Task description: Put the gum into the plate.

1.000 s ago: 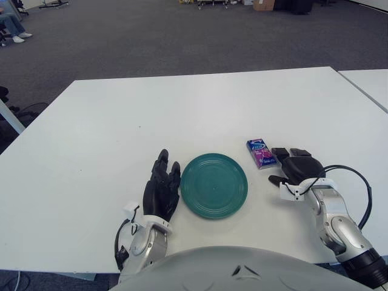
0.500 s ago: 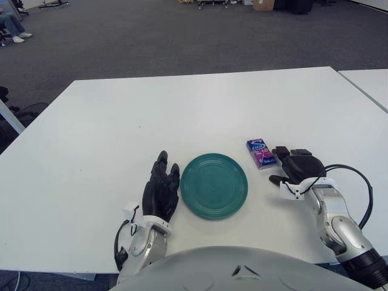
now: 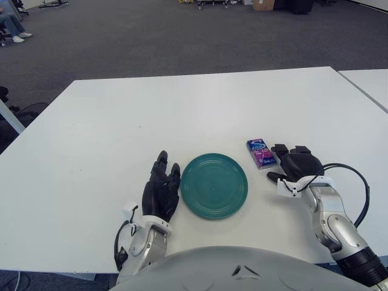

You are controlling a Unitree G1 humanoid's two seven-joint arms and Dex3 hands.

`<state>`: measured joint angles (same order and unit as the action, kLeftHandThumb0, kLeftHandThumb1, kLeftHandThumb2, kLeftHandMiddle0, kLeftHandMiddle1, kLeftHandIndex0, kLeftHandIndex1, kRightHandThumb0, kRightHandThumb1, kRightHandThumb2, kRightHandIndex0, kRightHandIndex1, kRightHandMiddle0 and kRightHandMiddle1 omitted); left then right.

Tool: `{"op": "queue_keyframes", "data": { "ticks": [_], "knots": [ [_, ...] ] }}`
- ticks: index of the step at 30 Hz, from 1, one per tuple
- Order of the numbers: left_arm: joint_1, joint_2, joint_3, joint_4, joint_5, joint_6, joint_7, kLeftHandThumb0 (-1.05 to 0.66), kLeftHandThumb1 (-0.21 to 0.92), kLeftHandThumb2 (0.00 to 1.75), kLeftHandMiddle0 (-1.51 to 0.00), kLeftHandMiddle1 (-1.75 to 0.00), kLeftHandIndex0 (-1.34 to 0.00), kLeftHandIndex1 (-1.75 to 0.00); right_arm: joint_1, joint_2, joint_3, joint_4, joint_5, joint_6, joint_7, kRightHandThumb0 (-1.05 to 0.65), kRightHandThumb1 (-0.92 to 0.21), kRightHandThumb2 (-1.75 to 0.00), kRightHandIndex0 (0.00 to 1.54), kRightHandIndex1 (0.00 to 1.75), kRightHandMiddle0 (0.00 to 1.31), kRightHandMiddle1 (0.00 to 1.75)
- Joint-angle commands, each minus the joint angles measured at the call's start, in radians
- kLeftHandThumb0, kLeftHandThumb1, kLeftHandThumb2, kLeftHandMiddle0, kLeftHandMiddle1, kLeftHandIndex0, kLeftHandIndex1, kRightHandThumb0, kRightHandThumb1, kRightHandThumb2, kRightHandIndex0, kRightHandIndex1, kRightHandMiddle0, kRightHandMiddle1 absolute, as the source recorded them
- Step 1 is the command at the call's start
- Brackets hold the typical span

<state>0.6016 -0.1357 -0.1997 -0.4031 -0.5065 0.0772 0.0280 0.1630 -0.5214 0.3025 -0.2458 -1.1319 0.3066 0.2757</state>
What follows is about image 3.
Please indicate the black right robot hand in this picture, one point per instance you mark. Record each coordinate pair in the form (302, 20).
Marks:
(300, 165)

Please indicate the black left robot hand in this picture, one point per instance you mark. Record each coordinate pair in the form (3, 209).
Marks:
(157, 197)

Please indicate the purple blue gum pack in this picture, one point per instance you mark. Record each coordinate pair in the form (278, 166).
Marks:
(261, 153)

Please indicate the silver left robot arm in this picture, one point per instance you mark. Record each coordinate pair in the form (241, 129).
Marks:
(145, 242)

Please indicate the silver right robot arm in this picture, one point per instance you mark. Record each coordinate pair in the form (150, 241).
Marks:
(336, 227)

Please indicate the green round plate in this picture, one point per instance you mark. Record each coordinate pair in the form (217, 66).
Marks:
(213, 186)

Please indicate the white rectangular table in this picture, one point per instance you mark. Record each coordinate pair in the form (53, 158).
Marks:
(369, 86)
(121, 136)

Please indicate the grey robot torso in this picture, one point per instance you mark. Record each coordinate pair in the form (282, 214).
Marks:
(212, 272)

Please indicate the black cabinet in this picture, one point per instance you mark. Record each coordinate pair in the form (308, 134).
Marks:
(294, 6)

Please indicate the brown cardboard box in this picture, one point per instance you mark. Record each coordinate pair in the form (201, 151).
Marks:
(263, 4)

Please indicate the white table leg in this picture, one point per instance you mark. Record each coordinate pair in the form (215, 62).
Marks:
(12, 118)

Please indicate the metal wheeled rack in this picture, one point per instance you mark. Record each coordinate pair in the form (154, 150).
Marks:
(212, 3)

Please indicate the black stand base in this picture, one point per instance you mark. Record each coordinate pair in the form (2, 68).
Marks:
(53, 3)

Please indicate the seated person in jeans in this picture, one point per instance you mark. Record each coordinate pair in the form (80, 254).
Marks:
(13, 24)

